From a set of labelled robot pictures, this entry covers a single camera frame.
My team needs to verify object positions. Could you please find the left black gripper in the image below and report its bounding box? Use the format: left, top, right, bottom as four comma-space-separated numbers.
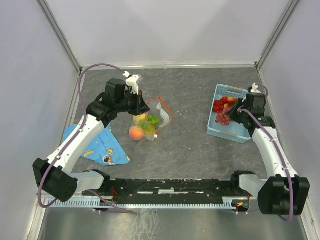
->
115, 89, 150, 116

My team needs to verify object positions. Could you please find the yellow lemon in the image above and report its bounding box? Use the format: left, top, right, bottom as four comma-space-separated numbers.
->
133, 114, 146, 125

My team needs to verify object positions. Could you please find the light blue plastic basket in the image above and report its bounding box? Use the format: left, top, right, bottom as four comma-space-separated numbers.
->
206, 84, 251, 144

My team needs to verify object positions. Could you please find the green grapes bunch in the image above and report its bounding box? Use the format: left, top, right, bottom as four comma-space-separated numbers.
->
138, 115, 160, 130

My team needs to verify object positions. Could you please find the clear zip top bag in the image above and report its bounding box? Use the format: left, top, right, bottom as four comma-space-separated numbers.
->
129, 96, 173, 148

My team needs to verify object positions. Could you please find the purple grapes bunch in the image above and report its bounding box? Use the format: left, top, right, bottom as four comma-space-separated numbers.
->
215, 107, 232, 126

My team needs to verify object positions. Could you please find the orange peach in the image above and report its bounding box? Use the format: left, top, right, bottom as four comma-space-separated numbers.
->
129, 125, 145, 141

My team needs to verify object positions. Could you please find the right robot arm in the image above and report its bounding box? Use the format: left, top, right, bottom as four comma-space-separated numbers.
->
229, 92, 310, 222

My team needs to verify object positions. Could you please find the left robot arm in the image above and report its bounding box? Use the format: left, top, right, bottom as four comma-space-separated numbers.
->
32, 74, 150, 202

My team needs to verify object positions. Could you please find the red yellow strawberry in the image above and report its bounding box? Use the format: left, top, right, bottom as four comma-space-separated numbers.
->
212, 106, 221, 113
220, 96, 228, 105
227, 97, 238, 105

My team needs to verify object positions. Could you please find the blue patterned cloth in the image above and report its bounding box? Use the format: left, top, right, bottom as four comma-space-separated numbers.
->
62, 122, 131, 167

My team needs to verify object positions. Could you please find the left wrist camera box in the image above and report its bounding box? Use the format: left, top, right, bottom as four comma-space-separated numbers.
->
122, 71, 143, 95

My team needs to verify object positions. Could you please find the aluminium frame back rail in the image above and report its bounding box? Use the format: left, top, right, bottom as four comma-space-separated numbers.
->
80, 63, 258, 71

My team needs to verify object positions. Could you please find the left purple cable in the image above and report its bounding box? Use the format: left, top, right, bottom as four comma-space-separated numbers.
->
37, 63, 130, 209

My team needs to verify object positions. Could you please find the aluminium frame right post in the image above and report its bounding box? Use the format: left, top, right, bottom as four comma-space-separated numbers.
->
255, 0, 301, 71

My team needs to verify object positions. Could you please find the aluminium frame post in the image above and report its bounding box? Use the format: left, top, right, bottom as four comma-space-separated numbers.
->
255, 0, 301, 71
36, 0, 82, 73

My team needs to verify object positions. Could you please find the aluminium frame left post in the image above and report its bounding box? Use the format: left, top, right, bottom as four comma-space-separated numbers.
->
36, 0, 82, 73

